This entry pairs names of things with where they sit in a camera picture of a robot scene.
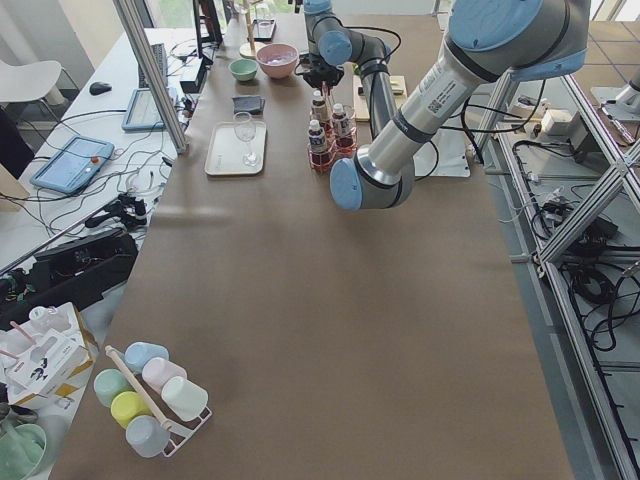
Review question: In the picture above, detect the black monitor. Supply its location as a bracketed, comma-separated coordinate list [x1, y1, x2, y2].
[192, 0, 223, 65]

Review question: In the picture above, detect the mint green bowl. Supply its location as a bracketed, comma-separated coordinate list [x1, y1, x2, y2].
[228, 58, 258, 82]

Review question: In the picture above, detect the pink bowl with ice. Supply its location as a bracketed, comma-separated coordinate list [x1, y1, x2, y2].
[256, 43, 299, 79]

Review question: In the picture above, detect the blue teach pendant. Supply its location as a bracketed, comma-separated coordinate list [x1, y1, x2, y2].
[121, 88, 164, 132]
[30, 135, 114, 194]

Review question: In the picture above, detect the copper wire bottle basket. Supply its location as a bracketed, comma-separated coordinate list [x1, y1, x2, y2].
[307, 105, 358, 173]

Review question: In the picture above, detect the pink plastic cup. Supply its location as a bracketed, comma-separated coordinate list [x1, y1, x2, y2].
[142, 357, 187, 393]

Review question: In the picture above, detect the green plastic cup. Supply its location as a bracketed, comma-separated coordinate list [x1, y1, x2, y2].
[93, 369, 133, 408]

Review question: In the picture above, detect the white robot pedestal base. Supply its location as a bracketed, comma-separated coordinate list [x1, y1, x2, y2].
[413, 129, 471, 178]

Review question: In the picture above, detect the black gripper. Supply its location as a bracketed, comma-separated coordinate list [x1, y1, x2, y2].
[303, 54, 344, 88]

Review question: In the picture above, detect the white rabbit tray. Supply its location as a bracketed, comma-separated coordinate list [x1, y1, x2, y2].
[204, 121, 267, 177]

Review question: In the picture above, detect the pale blue plastic cup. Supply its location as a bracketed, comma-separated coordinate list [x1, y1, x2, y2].
[125, 415, 170, 458]

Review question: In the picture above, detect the clear wine glass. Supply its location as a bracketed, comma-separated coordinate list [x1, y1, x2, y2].
[234, 111, 258, 167]

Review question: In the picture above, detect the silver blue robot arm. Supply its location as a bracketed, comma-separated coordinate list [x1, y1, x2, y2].
[303, 0, 391, 66]
[303, 1, 590, 210]

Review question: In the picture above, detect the yellow plastic cup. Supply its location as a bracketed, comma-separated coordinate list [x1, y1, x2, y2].
[110, 391, 151, 429]

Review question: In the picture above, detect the white cup rack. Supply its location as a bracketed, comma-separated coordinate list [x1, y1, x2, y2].
[105, 345, 213, 458]

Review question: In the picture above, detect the tea bottle white cap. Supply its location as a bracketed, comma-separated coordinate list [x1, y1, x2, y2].
[311, 90, 330, 126]

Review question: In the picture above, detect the bamboo cutting board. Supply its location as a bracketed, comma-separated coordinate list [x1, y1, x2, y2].
[353, 75, 408, 122]

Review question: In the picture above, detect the black computer mouse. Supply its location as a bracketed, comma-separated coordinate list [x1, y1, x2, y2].
[89, 81, 112, 96]

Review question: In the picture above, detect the white plastic cup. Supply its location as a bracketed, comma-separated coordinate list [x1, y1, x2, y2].
[161, 376, 209, 422]

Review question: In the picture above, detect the wooden cup tree stand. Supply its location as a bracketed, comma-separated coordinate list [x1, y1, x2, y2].
[233, 0, 265, 59]

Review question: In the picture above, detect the white yellow cardboard box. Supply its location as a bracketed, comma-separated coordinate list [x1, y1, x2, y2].
[1, 302, 99, 410]

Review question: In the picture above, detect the black framed metal tray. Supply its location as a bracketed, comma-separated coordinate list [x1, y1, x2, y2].
[252, 19, 276, 42]

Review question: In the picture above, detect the aluminium frame post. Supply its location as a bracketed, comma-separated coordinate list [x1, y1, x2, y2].
[113, 0, 188, 155]

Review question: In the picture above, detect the blue teach pendant near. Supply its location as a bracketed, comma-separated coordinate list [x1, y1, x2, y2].
[30, 135, 114, 194]

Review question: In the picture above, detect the blue teach pendant far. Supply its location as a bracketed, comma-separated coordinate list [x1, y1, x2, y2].
[121, 88, 164, 132]

